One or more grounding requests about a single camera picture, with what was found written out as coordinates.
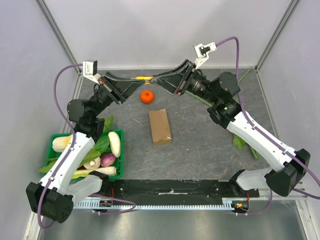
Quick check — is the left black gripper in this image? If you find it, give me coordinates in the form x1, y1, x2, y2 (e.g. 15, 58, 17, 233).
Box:
89, 71, 146, 118

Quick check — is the yellow utility knife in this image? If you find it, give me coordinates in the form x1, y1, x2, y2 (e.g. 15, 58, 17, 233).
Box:
135, 76, 153, 81

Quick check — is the brown cardboard express box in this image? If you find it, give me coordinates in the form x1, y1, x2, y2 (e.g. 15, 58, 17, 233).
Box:
148, 108, 172, 146

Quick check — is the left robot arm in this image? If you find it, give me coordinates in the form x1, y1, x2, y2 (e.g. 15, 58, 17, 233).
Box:
26, 72, 143, 229

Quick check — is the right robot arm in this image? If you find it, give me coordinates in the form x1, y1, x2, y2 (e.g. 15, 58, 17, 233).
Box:
150, 59, 311, 197

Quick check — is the small orange pumpkin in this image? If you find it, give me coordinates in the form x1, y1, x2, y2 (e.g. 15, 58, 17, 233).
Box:
140, 90, 155, 105

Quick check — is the bunch of long green beans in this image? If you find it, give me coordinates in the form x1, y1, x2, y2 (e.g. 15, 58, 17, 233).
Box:
186, 66, 260, 159

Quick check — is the white eggplant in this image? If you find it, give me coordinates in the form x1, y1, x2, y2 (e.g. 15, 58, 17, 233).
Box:
108, 131, 121, 158

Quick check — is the green leafy vegetable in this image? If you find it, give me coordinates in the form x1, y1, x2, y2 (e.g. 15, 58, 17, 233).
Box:
38, 116, 114, 173

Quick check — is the green plastic basket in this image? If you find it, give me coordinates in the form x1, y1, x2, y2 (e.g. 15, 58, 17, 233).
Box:
43, 129, 124, 179

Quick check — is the purple onion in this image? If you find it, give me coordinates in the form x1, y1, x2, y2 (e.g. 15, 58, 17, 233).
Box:
100, 153, 116, 168

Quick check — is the white mushroom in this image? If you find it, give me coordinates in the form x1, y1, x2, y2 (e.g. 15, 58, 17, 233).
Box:
83, 157, 101, 170

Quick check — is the white corn cob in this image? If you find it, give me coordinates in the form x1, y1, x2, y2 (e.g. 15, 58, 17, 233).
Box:
52, 135, 72, 153

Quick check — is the green lettuce leaf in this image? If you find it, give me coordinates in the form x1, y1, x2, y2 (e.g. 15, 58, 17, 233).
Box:
232, 134, 246, 150

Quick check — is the green celery stalk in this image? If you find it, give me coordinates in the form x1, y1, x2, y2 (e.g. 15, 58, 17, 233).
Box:
71, 169, 95, 180

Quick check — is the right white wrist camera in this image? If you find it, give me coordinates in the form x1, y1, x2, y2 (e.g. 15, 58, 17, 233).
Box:
193, 42, 217, 70

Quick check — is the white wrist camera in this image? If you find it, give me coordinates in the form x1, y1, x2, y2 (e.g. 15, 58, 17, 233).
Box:
193, 42, 217, 70
82, 60, 101, 85

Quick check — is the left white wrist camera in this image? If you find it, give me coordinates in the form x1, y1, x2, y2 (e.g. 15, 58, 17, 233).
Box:
82, 60, 101, 85

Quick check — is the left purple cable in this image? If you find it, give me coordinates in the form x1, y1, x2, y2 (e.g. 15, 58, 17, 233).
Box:
36, 63, 137, 230

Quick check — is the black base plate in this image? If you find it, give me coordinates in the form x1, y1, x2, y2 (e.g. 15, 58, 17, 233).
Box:
103, 179, 260, 199

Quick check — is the grey slotted cable duct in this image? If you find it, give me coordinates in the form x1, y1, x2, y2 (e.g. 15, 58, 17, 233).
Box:
73, 197, 235, 211

